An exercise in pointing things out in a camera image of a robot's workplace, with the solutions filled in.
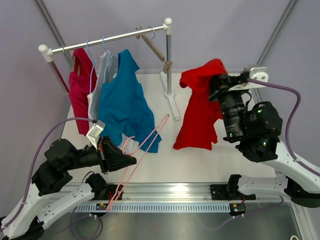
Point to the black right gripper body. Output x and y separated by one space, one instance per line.
222 94

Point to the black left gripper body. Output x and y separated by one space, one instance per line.
100 152

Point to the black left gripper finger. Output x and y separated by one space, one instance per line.
112 149
119 162

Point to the blue t shirt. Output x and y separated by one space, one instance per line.
124 109

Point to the red t shirt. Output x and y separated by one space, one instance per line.
198 129

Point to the light blue hanger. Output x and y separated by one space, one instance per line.
93 63
108 58

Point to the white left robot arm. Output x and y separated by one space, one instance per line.
33 215

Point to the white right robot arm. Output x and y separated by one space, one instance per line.
256 135

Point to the wooden clip hanger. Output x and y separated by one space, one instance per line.
166 60

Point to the magenta t shirt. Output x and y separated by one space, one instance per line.
79 85

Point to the white t shirt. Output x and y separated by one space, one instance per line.
95 97

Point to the white plastic basket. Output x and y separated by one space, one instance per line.
252 95

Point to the clothes rack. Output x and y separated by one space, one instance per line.
167 27

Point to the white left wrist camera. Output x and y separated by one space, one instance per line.
94 132

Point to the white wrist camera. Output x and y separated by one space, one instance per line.
94 132
255 72

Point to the aluminium mounting rail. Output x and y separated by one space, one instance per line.
165 191

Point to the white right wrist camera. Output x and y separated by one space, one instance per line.
255 72

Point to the white slotted cable duct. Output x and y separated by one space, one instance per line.
206 207

